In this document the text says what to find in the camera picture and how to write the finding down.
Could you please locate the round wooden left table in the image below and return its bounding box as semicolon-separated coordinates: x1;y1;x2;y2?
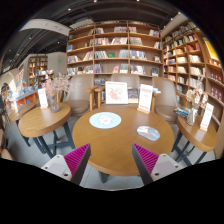
18;103;75;158

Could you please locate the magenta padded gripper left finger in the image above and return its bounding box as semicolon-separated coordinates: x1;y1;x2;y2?
42;144;91;185

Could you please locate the round light blue mouse pad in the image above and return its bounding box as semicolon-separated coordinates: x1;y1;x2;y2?
89;112;122;129

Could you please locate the small white sign left table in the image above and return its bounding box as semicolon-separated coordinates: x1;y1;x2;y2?
38;88;48;109

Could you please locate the white red standing sign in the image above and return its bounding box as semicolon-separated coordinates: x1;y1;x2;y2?
138;84;153;114

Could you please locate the beige armchair left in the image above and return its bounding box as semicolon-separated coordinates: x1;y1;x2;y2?
65;74;96;116

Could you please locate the framed pink picture sign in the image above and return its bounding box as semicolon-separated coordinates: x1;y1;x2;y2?
105;81;128;104

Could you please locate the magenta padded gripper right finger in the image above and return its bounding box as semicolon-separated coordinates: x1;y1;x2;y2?
132;144;182;185

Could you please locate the vase with dried flowers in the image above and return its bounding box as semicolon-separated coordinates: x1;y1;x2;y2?
42;74;70;113

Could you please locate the round wooden centre table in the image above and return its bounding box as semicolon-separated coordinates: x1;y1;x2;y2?
72;105;174;183

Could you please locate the small wooden table far left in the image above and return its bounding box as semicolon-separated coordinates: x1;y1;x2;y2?
9;102;36;123

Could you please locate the white sign right table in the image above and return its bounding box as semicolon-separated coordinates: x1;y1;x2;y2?
200;103;214;131

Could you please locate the distant bookshelf left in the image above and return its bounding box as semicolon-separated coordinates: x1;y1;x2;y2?
28;55;48;89

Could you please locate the glass vase with white flowers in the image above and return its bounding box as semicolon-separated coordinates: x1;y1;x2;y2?
186;77;208;125

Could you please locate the round wooden right table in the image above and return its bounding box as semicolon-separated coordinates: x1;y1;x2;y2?
172;115;217;166

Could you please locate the beige armchair right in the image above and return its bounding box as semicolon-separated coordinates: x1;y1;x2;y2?
153;77;178;123

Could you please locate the round wooden table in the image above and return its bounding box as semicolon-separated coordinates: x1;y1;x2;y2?
72;105;174;183
172;115;217;166
18;103;75;158

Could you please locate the wooden bookshelf right wall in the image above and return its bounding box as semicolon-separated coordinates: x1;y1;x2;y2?
161;19;224;158

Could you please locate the large wooden bookshelf centre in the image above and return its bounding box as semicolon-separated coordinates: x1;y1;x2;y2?
66;20;163;77

